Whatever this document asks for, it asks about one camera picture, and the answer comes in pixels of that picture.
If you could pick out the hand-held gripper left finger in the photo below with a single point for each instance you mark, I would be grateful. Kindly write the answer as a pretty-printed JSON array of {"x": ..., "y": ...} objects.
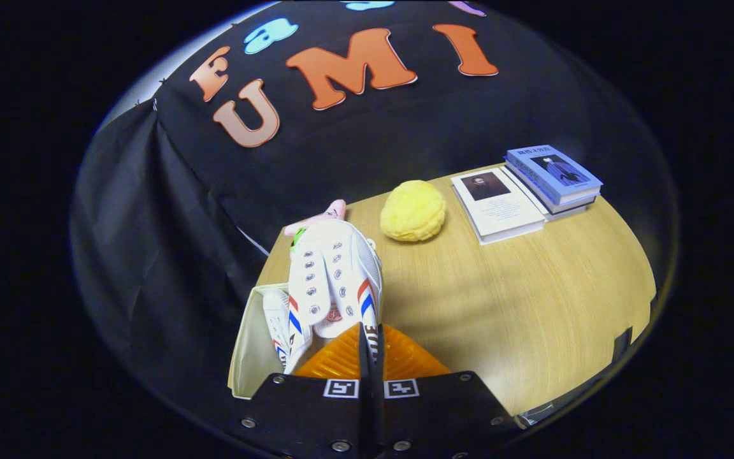
[{"x": 303, "y": 414}]

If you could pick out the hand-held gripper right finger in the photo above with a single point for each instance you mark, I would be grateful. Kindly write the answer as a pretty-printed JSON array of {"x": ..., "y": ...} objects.
[{"x": 443, "y": 414}]

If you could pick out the beige cardboard storage box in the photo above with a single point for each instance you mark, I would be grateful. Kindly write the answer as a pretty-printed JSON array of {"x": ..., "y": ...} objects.
[{"x": 249, "y": 363}]

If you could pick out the white striped sneaker shoe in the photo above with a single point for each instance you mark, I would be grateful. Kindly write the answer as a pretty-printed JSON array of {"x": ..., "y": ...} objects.
[
  {"x": 276, "y": 319},
  {"x": 335, "y": 255}
]

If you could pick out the pink starfish plush toy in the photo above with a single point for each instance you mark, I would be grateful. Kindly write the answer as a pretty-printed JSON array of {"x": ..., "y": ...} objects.
[{"x": 329, "y": 212}]

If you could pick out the yellow round plush toy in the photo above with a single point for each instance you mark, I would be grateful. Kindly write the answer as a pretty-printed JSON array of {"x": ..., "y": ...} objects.
[{"x": 413, "y": 211}]

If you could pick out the white portrait cover book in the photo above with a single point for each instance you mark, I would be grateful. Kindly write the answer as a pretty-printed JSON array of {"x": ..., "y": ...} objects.
[{"x": 501, "y": 210}]

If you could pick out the black backdrop cloth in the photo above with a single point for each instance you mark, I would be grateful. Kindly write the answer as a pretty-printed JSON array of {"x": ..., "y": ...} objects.
[{"x": 182, "y": 210}]

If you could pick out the pale grey book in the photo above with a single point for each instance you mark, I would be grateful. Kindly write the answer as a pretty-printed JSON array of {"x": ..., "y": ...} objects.
[{"x": 571, "y": 209}]

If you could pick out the blue cover book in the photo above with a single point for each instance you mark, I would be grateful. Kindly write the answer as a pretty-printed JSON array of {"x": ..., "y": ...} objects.
[{"x": 555, "y": 172}]

